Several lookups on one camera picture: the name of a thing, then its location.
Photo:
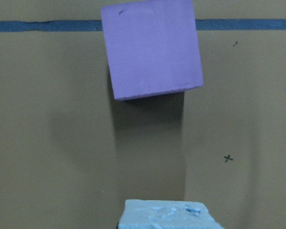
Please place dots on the light blue foam block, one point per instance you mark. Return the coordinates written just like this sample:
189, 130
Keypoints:
166, 214

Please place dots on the purple foam block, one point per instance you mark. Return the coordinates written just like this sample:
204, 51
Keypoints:
152, 48

